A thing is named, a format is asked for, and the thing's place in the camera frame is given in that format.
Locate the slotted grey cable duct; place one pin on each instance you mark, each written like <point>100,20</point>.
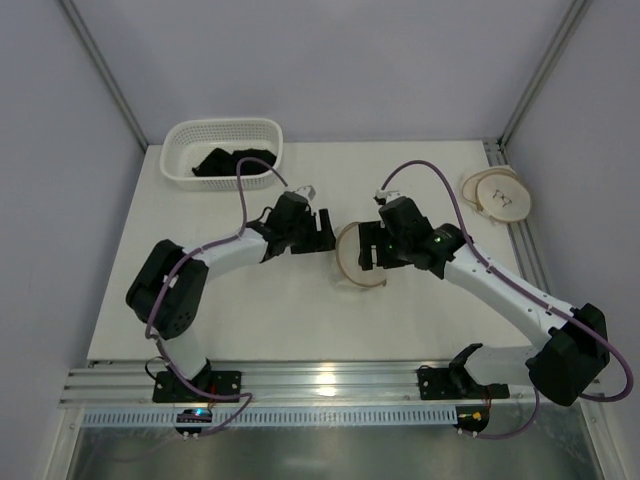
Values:
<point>290,416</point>

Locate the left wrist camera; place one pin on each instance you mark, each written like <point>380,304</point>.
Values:
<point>308,192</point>

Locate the aluminium frame post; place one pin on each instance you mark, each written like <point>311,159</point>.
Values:
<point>84,36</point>
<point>553,52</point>

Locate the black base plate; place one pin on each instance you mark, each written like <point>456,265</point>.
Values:
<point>169,389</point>
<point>455,383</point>

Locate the right aluminium side rail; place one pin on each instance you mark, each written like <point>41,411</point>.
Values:
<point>527,258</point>

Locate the left controller board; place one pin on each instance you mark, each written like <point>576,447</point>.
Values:
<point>193,422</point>

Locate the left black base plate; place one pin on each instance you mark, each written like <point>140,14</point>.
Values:
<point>169,389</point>

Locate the right controller board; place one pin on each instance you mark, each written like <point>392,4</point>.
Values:
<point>471,421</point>

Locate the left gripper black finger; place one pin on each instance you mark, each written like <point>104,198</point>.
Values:
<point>306,247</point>
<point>326,239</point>

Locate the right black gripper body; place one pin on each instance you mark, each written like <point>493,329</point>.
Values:
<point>375,245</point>

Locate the white mesh laundry bag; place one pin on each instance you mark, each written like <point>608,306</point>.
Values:
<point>347,273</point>

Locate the right aluminium frame post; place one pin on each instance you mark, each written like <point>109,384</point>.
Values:
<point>553,52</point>

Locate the aluminium front rail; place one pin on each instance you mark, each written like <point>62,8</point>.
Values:
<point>353,383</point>

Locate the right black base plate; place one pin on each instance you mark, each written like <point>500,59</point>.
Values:
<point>455,383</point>

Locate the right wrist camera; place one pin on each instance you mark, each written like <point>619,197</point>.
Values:
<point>383,197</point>

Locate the black bra in basket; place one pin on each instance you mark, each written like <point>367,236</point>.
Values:
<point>221,163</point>

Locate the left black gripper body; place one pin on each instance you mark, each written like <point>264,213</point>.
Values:
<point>310,233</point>

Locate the white plastic basket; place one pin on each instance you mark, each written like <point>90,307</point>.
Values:
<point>202,155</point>

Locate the left aluminium frame post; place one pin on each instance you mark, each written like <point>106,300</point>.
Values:
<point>84,36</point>

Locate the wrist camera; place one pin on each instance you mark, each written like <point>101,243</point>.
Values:
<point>308,192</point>
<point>383,197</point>

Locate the controller board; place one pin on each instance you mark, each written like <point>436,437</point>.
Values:
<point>471,421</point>
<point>193,422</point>

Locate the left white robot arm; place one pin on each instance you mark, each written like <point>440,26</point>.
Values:
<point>166,293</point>

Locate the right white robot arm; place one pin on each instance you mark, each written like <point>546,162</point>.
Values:
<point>566,351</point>

